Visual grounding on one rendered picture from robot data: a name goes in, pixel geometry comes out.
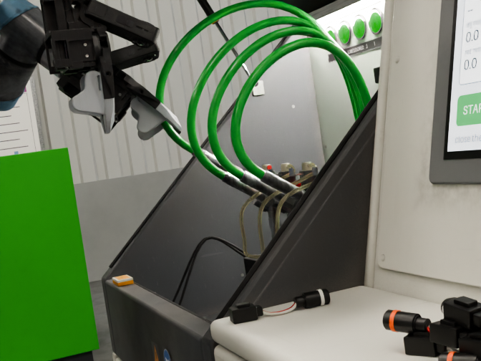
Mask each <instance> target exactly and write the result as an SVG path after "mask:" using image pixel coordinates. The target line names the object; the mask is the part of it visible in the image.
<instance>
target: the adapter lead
mask: <svg viewBox="0 0 481 361"><path fill-rule="evenodd" d="M293 301H294V303H293V305H292V306H291V307H289V308H288V309H285V310H282V311H278V312H267V311H264V310H263V308H262V306H260V305H254V304H252V303H249V302H242V303H238V304H235V307H229V309H228V310H229V315H230V321H231V322H232V323H233V324H240V323H244V322H250V321H254V320H257V319H258V317H259V316H263V314H267V315H280V314H285V313H287V312H290V311H292V310H294V309H295V308H298V307H304V308H305V309H307V308H311V307H317V306H324V305H325V304H329V302H330V294H329V291H328V290H327V289H317V290H316V291H312V292H304V293H302V295H301V296H299V297H294V299H293Z"/></svg>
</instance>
